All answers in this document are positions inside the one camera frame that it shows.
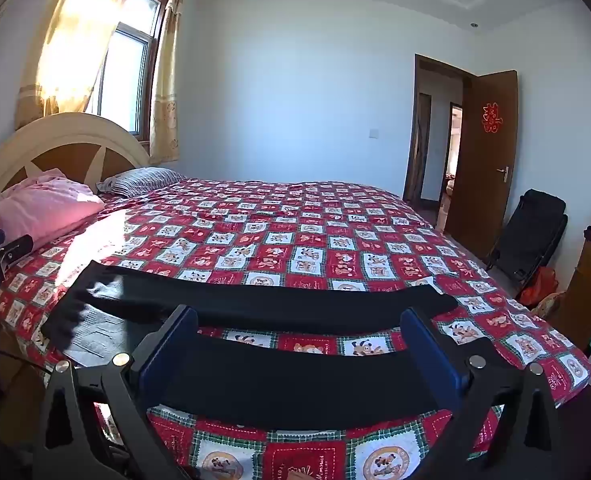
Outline red paper door decoration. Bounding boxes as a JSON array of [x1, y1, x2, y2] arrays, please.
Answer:
[[481, 102, 505, 134]]

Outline pink pillow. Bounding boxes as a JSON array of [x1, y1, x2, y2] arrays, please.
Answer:
[[0, 170, 105, 252]]

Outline yellow sheer curtain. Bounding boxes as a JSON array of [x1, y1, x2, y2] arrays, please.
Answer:
[[15, 0, 147, 132]]

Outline wooden cabinet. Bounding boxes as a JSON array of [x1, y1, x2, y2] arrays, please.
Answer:
[[555, 232, 591, 357]]

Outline window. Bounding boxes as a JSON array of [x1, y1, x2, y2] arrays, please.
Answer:
[[85, 0, 169, 142]]

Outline brown wooden door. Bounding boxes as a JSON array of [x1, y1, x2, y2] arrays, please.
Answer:
[[444, 70, 519, 262]]

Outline striped grey pillow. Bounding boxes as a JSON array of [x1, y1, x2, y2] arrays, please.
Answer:
[[96, 166, 188, 198]]

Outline cream wooden headboard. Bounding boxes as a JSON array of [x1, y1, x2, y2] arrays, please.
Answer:
[[0, 112, 151, 223]]

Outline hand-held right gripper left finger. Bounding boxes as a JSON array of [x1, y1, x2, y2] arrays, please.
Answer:
[[45, 305, 201, 480]]

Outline yellow patterned curtain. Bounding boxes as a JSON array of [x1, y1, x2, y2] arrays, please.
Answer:
[[148, 0, 187, 164]]

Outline black pants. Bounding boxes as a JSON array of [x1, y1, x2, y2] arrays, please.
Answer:
[[42, 260, 496, 433]]

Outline red bag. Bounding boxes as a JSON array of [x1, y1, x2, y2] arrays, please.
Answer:
[[520, 266, 559, 309]]

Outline black folding chair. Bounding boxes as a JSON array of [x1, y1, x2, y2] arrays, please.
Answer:
[[485, 189, 569, 297]]

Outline red printed bed blanket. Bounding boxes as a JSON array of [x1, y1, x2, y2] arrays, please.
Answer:
[[0, 177, 591, 480]]

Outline brown door frame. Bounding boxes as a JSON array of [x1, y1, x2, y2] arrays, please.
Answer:
[[403, 53, 477, 207]]

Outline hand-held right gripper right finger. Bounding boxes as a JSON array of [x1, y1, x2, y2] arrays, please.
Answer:
[[400, 307, 561, 480]]

